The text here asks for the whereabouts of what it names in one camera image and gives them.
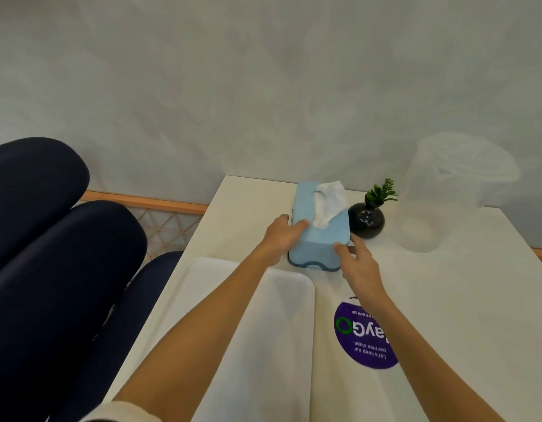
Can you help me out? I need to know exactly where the person's right hand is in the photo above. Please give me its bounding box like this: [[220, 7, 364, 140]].
[[333, 234, 389, 304]]

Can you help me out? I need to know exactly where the person's left hand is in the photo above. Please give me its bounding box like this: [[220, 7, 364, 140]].
[[258, 214, 311, 265]]

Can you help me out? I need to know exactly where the light blue tissue box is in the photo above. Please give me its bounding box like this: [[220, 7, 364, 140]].
[[287, 181, 352, 272]]

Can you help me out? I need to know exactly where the person's left forearm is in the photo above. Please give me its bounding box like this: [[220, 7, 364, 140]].
[[112, 250, 283, 422]]

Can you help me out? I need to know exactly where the person's right forearm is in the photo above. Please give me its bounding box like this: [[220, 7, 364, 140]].
[[354, 291, 506, 422]]

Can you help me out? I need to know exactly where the white tissue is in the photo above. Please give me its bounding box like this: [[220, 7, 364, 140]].
[[313, 180, 348, 229]]

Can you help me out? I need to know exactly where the round black vase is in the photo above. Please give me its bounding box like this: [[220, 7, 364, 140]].
[[348, 202, 385, 239]]

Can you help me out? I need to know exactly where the small green plant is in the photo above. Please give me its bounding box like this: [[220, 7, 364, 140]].
[[364, 178, 399, 206]]

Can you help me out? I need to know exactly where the round purple sticker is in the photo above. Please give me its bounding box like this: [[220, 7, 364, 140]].
[[333, 300, 399, 371]]

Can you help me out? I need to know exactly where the clear plastic pitcher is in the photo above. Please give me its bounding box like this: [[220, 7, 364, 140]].
[[393, 131, 521, 253]]

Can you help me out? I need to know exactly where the white plastic tray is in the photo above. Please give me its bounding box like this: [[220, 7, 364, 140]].
[[165, 256, 316, 422]]

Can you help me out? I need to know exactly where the wooden lattice railing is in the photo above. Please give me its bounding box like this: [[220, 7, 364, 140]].
[[79, 190, 209, 262]]

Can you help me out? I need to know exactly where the dark blue chair seat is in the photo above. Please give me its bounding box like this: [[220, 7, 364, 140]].
[[49, 251, 184, 422]]

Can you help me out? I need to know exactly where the dark blue chair backrest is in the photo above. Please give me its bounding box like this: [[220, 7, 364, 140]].
[[0, 136, 91, 277], [0, 200, 148, 422]]

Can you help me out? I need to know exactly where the white sleeve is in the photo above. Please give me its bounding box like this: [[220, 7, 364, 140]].
[[79, 400, 162, 422]]

